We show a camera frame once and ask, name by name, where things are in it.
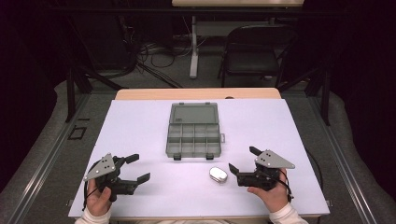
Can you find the black folding chair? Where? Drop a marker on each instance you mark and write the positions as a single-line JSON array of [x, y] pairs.
[[253, 62]]

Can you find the person's right hand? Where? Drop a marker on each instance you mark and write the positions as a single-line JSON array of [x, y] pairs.
[[275, 197]]

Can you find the person's left hand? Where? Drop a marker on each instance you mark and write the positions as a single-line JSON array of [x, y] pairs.
[[97, 200]]

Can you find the black metal frame stand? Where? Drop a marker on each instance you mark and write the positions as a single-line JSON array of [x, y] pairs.
[[320, 87], [77, 81]]

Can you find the white desk with leg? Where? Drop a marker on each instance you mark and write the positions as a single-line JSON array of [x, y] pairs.
[[194, 46]]

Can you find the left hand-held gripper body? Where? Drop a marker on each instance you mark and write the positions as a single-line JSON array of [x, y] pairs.
[[104, 168]]

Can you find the wooden table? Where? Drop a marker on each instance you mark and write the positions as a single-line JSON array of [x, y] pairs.
[[193, 93]]

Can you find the silver oval metal case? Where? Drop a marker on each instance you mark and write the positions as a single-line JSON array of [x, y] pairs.
[[218, 174]]

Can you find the grey metal floor rail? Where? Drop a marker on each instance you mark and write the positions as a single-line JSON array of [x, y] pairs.
[[342, 161], [43, 165]]

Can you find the white table board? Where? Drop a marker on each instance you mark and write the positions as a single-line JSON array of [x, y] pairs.
[[149, 130]]

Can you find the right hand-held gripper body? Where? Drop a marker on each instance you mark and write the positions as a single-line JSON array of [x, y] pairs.
[[271, 161]]

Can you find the grey plastic compartment box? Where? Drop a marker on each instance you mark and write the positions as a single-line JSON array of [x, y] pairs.
[[193, 137]]

